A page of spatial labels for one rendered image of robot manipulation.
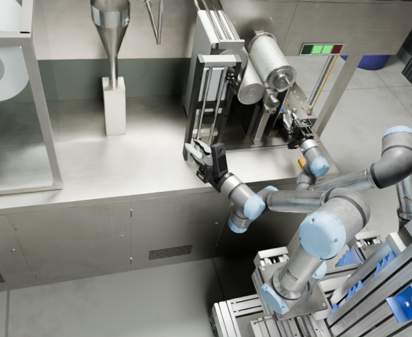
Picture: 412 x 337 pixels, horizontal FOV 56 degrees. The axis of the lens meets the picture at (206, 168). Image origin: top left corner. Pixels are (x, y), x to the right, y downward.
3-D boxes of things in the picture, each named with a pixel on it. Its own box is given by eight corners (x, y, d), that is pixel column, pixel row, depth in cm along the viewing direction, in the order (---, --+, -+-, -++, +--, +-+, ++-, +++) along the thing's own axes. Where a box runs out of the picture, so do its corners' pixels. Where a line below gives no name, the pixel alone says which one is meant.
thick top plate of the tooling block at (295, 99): (285, 128, 193) (288, 120, 188) (259, 78, 217) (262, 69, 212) (313, 126, 197) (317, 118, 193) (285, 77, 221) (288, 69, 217)
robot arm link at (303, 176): (291, 192, 169) (300, 176, 160) (297, 174, 176) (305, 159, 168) (309, 199, 168) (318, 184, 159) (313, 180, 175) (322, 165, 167)
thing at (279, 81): (274, 78, 167) (290, 73, 167) (272, 75, 168) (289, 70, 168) (274, 91, 173) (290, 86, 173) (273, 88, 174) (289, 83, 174)
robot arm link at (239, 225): (258, 222, 143) (266, 206, 135) (237, 239, 137) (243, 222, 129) (243, 208, 146) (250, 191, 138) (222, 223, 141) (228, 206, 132)
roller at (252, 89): (237, 104, 177) (242, 83, 168) (222, 70, 192) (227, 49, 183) (261, 103, 180) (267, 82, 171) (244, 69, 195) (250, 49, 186)
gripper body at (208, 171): (193, 173, 139) (215, 196, 134) (199, 156, 133) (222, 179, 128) (209, 166, 144) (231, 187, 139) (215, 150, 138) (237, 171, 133)
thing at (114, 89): (101, 140, 179) (92, 28, 136) (99, 119, 188) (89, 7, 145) (132, 138, 183) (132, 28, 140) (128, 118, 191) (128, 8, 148)
